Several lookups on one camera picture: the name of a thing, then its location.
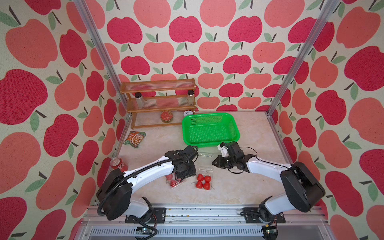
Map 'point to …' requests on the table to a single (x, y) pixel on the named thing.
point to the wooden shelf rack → (159, 102)
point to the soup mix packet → (135, 138)
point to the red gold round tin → (166, 116)
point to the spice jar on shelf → (191, 97)
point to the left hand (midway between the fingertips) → (195, 178)
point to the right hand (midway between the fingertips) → (212, 165)
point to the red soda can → (117, 163)
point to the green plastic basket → (201, 130)
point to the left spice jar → (139, 99)
